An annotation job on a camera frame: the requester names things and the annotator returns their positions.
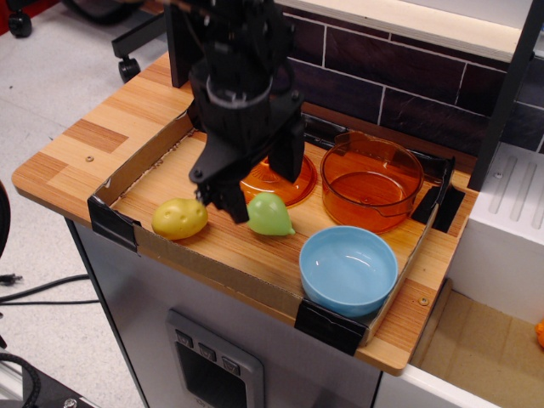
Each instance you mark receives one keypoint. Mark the grey toy oven panel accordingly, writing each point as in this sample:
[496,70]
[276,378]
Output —
[214,371]

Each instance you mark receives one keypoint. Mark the black chair caster wheel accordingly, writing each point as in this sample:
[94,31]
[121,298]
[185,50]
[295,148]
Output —
[19,24]

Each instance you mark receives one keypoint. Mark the orange transparent pot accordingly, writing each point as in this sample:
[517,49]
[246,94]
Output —
[369,182]

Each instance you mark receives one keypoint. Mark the black office chair base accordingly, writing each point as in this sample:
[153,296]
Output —
[134,39]

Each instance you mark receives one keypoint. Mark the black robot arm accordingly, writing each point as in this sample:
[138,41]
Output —
[235,55]

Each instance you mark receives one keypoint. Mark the cardboard fence with black tape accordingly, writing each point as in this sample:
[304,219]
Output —
[262,272]

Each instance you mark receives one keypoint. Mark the orange transparent pot lid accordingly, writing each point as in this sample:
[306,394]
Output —
[263,179]

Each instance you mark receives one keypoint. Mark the orange toy in sink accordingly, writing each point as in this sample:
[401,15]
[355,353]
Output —
[539,331]

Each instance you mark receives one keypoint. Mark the light blue bowl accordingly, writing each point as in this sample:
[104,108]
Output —
[348,270]

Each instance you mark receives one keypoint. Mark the dark vertical shelf post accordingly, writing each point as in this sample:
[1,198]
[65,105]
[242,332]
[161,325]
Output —
[506,98]

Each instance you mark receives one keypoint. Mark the white toy sink counter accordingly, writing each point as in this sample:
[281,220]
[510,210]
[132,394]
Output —
[479,348]

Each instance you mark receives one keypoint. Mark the yellow plastic potato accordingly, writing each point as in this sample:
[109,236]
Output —
[179,218]

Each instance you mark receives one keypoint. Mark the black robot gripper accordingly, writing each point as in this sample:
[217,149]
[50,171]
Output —
[242,130]

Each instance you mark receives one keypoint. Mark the green plastic pear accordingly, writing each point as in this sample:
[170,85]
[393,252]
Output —
[268,215]

